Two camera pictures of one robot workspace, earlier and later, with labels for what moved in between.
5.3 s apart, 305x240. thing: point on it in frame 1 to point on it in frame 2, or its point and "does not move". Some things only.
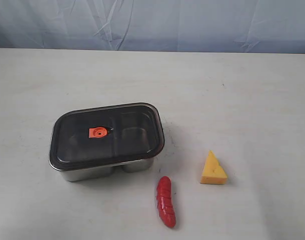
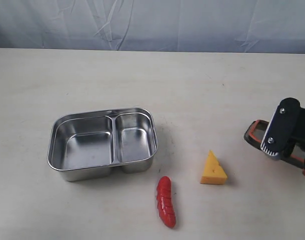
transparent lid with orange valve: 99,136 to 254,132
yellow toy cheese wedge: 213,172 does not move
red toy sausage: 165,202 does not move
